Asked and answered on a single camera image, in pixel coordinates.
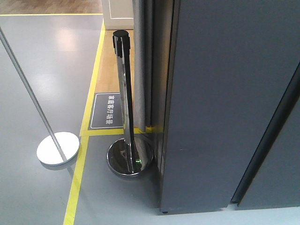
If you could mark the open fridge door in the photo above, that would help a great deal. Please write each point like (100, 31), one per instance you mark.
(233, 61)

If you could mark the dark floor sign sticker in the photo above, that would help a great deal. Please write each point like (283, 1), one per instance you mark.
(106, 111)

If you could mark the yellow floor tape line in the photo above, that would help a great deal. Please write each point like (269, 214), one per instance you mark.
(69, 218)

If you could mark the grey curtain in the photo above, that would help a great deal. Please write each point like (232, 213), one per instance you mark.
(152, 38)

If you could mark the white cabinet in background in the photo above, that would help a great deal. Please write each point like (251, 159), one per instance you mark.
(118, 14)

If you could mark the chrome belt barrier post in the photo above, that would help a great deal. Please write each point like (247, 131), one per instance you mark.
(129, 156)

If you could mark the metal stanchion post with base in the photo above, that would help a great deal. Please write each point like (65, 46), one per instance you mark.
(57, 148)

